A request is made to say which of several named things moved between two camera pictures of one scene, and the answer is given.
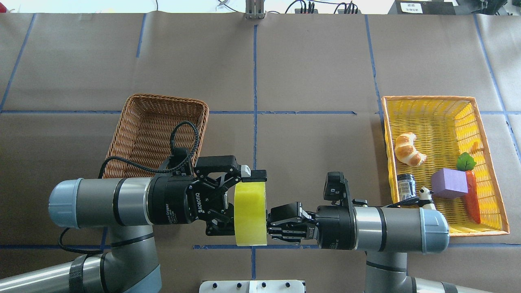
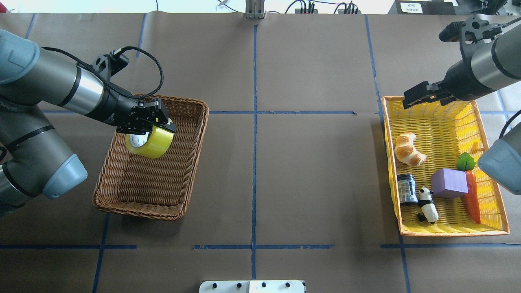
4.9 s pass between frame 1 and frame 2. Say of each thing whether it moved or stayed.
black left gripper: moved
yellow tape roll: moved
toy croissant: stayed
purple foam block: stayed
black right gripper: moved
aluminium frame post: stayed
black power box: stayed
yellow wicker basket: stayed
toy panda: stayed
